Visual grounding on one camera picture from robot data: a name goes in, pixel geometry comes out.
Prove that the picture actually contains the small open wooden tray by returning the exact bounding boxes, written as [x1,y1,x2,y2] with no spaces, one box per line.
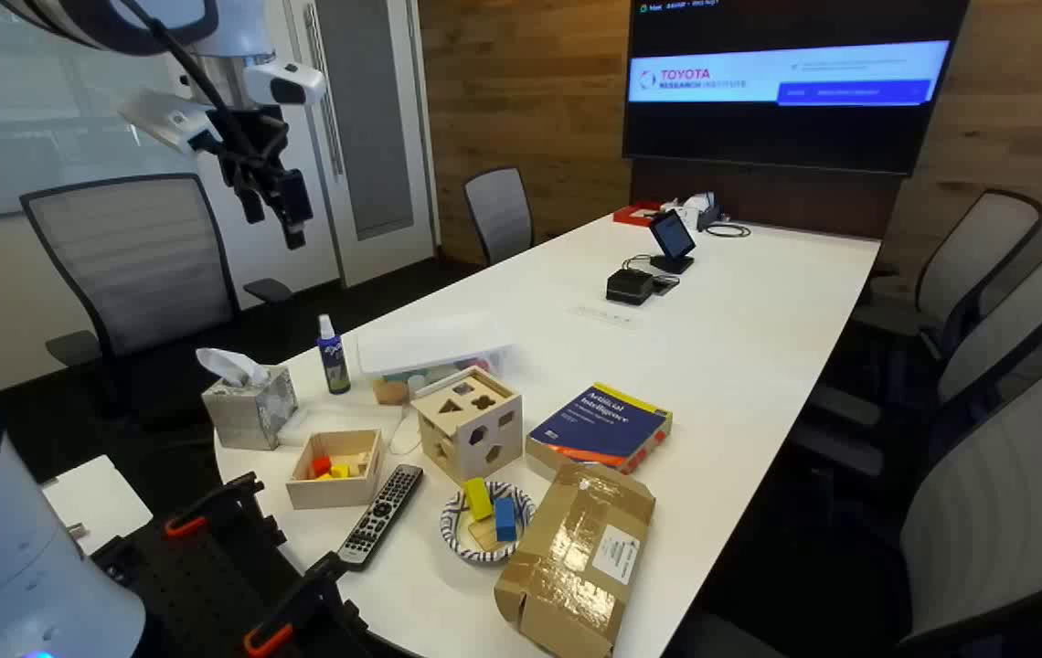
[283,426,389,510]

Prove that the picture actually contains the red flat object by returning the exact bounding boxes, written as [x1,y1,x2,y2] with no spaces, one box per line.
[610,201,665,230]

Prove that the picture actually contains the black clamp orange handle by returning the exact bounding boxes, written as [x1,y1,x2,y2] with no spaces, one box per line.
[238,553,354,658]
[160,468,271,549]

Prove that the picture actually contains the blue and orange book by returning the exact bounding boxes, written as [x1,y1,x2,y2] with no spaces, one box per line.
[528,380,678,475]

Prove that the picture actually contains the white door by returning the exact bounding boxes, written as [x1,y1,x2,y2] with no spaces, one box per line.
[287,0,439,294]

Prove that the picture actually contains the black remote control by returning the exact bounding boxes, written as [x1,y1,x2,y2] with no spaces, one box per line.
[334,460,429,574]

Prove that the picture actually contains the brown cardboard box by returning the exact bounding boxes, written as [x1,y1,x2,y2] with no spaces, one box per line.
[490,460,657,658]

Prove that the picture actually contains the grey mesh office chair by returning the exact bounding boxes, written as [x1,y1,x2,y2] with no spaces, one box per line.
[888,350,1042,658]
[19,173,301,378]
[804,248,1042,482]
[877,187,1042,340]
[462,163,537,265]

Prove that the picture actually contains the black tablet on stand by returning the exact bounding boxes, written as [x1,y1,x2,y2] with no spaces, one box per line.
[645,209,701,278]

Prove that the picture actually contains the wooden shape sorter toy box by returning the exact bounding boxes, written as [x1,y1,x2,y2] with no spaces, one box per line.
[406,361,528,486]

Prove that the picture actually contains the small black box device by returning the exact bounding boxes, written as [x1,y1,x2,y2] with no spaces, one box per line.
[605,265,657,306]

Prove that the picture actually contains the white device with cable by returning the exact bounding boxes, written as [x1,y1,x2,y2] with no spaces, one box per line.
[673,191,754,241]

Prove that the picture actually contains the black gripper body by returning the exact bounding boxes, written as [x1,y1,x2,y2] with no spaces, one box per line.
[192,102,301,203]

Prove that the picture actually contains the blue spray bottle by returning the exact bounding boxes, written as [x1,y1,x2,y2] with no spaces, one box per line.
[314,309,354,397]

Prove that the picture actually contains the blue wooden block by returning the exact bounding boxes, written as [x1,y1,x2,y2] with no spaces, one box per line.
[490,491,523,543]

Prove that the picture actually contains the black robot mounting stand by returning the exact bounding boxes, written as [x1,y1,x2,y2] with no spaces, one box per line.
[93,468,421,658]

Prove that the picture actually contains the grey tissue box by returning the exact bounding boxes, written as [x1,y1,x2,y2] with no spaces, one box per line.
[192,345,305,454]

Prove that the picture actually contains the white paper sheet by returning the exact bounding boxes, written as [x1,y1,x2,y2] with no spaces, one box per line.
[39,454,159,558]

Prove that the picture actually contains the wall mounted TV screen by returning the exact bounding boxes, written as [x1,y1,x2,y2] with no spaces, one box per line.
[622,0,974,178]

